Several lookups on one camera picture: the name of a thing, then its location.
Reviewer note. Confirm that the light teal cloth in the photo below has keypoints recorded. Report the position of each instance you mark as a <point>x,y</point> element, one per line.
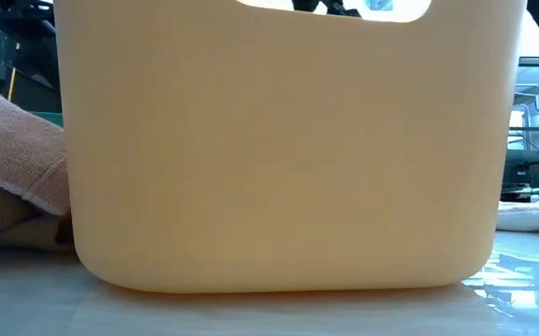
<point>378,4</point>

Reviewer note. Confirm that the white striped towel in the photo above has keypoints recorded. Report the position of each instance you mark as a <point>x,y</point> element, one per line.
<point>530,217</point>

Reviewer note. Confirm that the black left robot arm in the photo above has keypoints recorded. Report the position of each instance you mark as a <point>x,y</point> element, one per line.
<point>21,11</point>

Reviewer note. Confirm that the yellow plastic bin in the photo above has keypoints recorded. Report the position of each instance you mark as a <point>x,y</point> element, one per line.
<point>273,163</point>

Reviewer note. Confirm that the teal plastic bin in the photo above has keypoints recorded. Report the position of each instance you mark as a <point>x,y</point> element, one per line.
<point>47,119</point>

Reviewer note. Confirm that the black background machine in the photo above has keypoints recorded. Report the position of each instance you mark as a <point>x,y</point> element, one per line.
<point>530,172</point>

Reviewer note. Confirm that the pink-brown cloth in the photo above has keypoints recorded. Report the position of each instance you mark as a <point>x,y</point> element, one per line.
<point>12,154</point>

